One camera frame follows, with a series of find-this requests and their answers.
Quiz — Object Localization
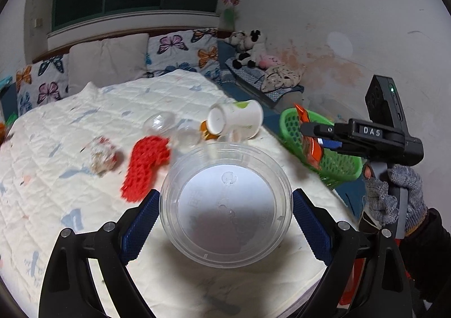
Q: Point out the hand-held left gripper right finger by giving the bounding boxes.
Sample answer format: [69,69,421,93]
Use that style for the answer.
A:
[292,188,416,318]

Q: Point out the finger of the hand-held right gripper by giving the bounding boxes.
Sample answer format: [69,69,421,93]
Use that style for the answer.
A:
[300,123,335,139]
[319,138,348,155]

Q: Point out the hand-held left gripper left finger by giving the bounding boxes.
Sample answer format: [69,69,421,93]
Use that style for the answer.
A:
[38,189,166,318]

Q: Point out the orange snack wrapper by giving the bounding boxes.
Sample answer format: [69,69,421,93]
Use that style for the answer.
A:
[294,104,325,171]

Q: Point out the green plastic basket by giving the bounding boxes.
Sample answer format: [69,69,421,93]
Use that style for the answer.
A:
[279,107,363,190]

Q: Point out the clear plastic round container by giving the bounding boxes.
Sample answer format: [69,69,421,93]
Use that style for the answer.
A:
[159,142,293,266]

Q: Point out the orange toy bread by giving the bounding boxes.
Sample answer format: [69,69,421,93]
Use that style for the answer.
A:
[200,120,221,141]

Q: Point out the person's right forearm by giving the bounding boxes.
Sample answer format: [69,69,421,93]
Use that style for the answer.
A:
[395,208,451,304]

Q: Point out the person's right hand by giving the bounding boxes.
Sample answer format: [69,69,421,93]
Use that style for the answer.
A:
[363,163,428,238]

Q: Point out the clear plastic storage box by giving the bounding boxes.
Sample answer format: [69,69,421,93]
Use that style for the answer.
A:
[277,91,341,123]

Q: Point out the blue bed sheet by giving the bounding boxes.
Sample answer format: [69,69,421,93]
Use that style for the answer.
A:
[216,40,304,135]

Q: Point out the spotted beige cloth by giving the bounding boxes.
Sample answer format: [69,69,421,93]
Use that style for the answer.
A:
[261,64,305,92]

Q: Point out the red foam fruit net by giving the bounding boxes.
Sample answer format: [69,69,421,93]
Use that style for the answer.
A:
[121,135,172,203]

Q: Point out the red plastic object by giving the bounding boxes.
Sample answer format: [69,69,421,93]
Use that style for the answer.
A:
[340,238,411,308]

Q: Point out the white quilted blanket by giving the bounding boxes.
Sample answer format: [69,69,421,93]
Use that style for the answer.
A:
[0,69,348,318]

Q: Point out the crumpled paper ball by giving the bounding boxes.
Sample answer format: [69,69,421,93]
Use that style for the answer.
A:
[89,137,118,178]

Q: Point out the white paper cup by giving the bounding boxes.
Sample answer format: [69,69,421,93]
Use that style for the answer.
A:
[207,100,264,139]

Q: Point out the pink plush toy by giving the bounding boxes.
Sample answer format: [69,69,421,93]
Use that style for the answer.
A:
[259,55,282,68]

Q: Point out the blue patterned mat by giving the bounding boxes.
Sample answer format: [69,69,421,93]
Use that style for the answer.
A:
[225,57,304,100]

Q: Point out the clear plastic cup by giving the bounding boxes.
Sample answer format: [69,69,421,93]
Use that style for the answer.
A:
[174,120,207,148]
[144,112,176,139]

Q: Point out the black and white cow plush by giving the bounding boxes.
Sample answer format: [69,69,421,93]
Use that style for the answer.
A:
[231,29,268,68]

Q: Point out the grey white plush toy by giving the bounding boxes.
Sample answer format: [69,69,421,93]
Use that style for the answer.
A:
[225,31,247,54]

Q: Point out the butterfly print pillow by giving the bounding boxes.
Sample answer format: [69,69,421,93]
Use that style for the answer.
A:
[16,54,70,116]
[145,27,222,84]

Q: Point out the plain beige pillow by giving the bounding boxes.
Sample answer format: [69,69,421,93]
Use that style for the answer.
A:
[68,34,149,95]

